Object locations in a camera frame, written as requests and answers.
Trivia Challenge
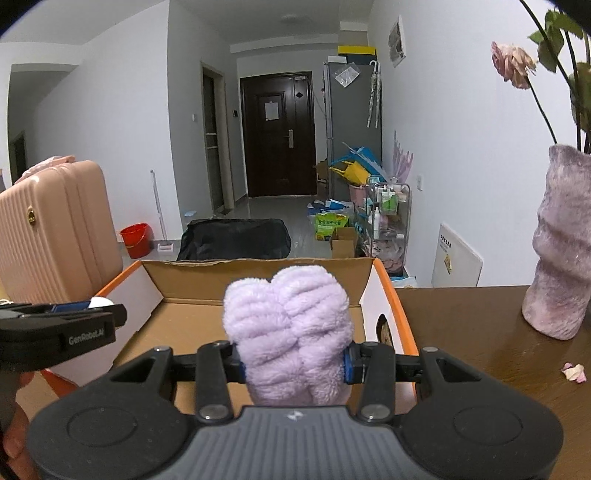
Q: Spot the fluffy lilac headband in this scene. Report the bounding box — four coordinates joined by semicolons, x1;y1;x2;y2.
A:
222;265;353;407

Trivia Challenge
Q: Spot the person's left hand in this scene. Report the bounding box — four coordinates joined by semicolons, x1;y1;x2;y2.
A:
1;372;39;480

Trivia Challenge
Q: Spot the orange cardboard box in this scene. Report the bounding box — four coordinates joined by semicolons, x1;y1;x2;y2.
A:
44;258;418;409

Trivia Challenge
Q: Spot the pink ribbed suitcase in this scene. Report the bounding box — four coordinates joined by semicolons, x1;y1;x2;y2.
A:
1;157;122;303

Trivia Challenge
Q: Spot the small cardboard box on floor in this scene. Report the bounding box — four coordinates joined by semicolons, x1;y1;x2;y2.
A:
331;227;358;259

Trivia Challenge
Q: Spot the black bag on floor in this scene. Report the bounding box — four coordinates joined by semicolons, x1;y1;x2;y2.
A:
177;218;291;262

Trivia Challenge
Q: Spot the white mop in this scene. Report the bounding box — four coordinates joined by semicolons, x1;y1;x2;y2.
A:
150;169;174;254

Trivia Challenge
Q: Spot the red plastic bucket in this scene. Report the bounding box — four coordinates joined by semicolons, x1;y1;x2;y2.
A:
119;223;153;259

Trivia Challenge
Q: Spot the green snack bag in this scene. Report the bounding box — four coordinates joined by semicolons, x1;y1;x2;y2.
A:
314;211;349;241

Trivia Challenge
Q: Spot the mauve textured vase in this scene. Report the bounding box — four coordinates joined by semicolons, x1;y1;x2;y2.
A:
522;145;590;340

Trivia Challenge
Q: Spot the yellow and blue bags pile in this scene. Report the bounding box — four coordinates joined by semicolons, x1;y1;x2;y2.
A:
329;145;388;186

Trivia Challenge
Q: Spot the fallen pink petal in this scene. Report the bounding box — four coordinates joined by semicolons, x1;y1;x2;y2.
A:
561;363;587;384

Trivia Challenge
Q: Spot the dark brown entrance door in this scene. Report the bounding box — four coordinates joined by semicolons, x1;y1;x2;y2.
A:
240;72;317;197

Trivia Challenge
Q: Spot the grey metal cabinet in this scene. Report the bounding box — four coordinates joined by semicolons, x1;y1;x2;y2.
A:
321;58;383;167

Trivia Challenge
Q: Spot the dried pink rose bouquet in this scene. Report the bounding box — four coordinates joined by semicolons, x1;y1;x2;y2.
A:
491;1;590;154

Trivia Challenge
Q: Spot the white board leaning on wall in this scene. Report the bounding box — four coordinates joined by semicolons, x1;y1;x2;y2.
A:
431;223;483;288

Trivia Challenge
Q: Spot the wire trolley with bottles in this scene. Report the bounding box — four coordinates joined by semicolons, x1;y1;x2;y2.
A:
356;181;412;276

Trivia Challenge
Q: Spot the wall electrical panel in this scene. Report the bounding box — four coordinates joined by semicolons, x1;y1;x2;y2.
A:
388;16;407;68

